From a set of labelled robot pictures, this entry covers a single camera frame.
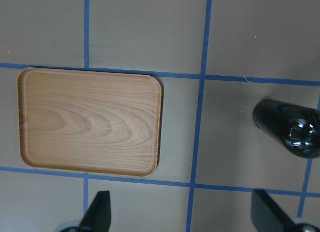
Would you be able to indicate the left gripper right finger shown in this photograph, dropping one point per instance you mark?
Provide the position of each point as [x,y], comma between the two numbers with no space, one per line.
[267,215]

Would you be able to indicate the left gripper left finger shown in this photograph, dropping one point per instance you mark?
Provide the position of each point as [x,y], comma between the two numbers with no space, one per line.
[98,215]

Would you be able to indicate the black wine bottle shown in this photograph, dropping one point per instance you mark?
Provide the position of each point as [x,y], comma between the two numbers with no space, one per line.
[296,127]

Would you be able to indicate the wooden tray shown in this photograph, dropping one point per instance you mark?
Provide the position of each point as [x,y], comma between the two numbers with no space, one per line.
[89,121]

